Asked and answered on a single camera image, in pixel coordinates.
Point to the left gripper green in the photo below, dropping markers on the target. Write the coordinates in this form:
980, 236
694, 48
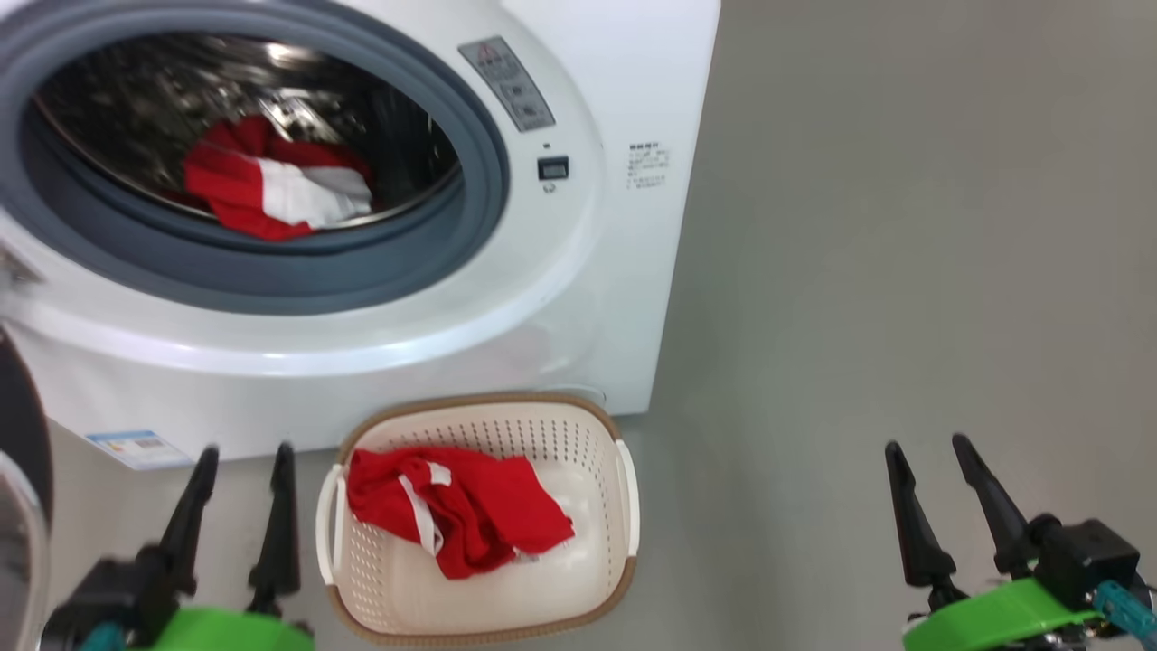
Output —
226, 633

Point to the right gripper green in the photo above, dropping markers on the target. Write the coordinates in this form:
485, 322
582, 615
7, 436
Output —
994, 619

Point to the dark grey round washer door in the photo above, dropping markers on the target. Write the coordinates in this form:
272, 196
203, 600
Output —
23, 434

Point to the red garment with thin white stripe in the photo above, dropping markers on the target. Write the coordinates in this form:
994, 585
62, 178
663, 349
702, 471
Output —
488, 515

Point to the red garment with wide white panel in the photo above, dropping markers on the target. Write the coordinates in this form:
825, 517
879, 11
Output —
244, 190

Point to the cream perforated laundry basket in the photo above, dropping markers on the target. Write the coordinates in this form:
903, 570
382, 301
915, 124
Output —
578, 579

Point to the white front-load washing machine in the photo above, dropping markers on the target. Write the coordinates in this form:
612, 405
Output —
560, 298

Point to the black door latch socket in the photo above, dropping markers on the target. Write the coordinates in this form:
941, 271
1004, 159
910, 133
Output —
553, 168

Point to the blue energy label sticker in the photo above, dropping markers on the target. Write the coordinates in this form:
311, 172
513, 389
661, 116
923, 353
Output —
136, 448

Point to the grey warning label plate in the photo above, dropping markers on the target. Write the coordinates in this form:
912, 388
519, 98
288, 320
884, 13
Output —
508, 83

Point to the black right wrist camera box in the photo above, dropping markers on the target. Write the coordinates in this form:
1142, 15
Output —
1085, 556

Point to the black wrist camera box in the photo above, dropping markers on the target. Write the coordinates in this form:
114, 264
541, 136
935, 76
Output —
108, 592
1085, 556

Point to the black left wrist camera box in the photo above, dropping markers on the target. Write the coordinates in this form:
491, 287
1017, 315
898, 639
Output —
108, 592

